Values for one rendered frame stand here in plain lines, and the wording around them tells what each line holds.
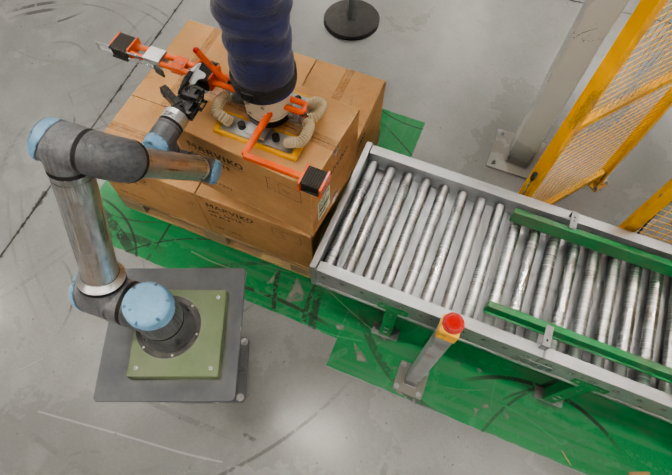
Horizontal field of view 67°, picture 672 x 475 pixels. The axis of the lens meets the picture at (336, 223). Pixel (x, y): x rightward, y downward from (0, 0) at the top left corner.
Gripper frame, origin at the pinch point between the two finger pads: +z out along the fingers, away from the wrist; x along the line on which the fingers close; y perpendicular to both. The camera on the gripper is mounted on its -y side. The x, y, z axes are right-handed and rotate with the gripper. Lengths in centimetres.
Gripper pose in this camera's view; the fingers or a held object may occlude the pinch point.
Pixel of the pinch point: (199, 72)
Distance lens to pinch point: 201.8
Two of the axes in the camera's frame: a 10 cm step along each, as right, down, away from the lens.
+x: 0.0, -4.5, -8.9
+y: 9.3, 3.3, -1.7
